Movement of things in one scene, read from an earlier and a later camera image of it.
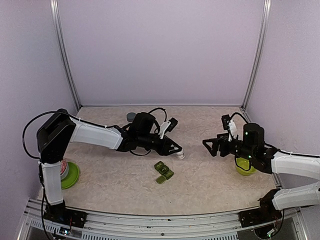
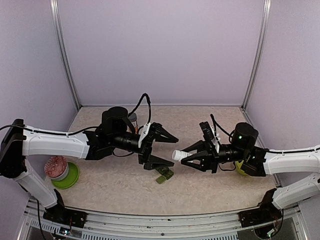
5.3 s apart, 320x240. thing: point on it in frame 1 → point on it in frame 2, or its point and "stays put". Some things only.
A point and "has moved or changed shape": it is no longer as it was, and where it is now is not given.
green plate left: [72, 177] stays put
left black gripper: [164, 150] → [144, 156]
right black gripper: [217, 141] → [211, 159]
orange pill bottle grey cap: [130, 117] stays put
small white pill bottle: [180, 155] has moved or changed shape
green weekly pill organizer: [163, 170] stays put
